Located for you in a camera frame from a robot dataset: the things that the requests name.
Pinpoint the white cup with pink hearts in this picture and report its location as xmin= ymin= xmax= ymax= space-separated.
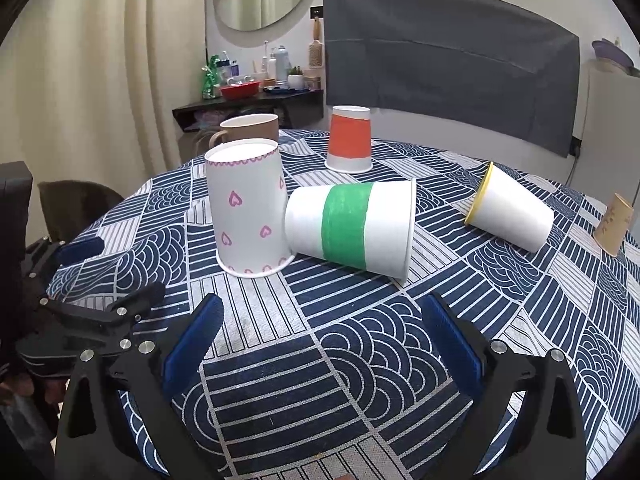
xmin=204 ymin=138 xmax=297 ymax=278

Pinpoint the blue and white patterned tablecloth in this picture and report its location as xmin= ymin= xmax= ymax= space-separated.
xmin=45 ymin=129 xmax=640 ymax=480

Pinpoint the white cup with yellow rim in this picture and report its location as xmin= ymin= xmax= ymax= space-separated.
xmin=464 ymin=161 xmax=555 ymax=253

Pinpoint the black wall shelf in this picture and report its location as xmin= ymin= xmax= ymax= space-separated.
xmin=172 ymin=89 xmax=325 ymax=133

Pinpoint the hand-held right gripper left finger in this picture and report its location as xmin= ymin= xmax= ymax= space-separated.
xmin=54 ymin=292 xmax=226 ymax=480

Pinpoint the green plastic bottle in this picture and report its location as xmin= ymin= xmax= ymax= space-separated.
xmin=201 ymin=55 xmax=221 ymax=100

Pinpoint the grey cloth cover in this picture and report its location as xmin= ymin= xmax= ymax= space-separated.
xmin=322 ymin=0 xmax=581 ymax=158

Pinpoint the white cup with green band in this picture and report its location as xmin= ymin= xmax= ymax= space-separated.
xmin=284 ymin=178 xmax=417 ymax=287

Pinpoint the person's left hand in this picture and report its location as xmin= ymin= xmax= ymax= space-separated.
xmin=0 ymin=369 xmax=68 ymax=411

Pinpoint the brown mug with handle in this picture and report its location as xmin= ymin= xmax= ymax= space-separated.
xmin=209 ymin=114 xmax=279 ymax=149

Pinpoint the wooden hairbrush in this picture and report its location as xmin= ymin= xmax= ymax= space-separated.
xmin=308 ymin=17 xmax=324 ymax=68

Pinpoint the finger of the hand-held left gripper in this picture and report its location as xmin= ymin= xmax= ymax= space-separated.
xmin=22 ymin=236 xmax=106 ymax=306
xmin=39 ymin=281 xmax=167 ymax=358

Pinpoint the black cable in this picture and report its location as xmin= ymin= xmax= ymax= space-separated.
xmin=566 ymin=136 xmax=584 ymax=184

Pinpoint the dark brown chair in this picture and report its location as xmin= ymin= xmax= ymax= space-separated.
xmin=37 ymin=180 xmax=126 ymax=243

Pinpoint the beige curtain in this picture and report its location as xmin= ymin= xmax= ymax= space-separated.
xmin=0 ymin=0 xmax=208 ymax=241

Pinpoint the tan printed paper cup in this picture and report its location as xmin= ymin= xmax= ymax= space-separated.
xmin=593 ymin=192 xmax=633 ymax=257

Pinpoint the red bowl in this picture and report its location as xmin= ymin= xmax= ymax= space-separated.
xmin=219 ymin=80 xmax=262 ymax=100

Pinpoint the purple bowl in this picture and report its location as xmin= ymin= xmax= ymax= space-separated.
xmin=591 ymin=37 xmax=633 ymax=68

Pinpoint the orange paper cup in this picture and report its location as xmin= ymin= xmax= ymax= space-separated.
xmin=325 ymin=105 xmax=374 ymax=174

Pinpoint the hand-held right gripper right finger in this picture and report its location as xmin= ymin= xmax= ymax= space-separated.
xmin=421 ymin=291 xmax=587 ymax=480

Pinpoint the white cabinet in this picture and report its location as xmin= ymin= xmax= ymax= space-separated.
xmin=575 ymin=58 xmax=640 ymax=211

